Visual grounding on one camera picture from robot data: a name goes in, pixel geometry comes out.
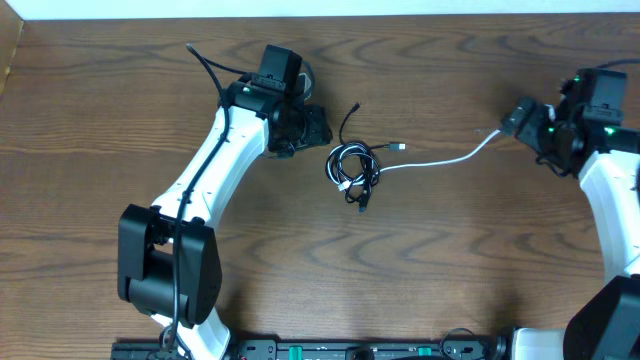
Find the black USB cable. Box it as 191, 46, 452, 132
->
324, 102, 407, 214

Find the white USB cable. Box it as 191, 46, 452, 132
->
327, 128, 503, 192

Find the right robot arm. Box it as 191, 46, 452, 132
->
501, 62, 639, 359

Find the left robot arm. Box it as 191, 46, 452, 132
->
111, 45, 332, 359

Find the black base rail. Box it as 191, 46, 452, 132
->
110, 338, 614, 360

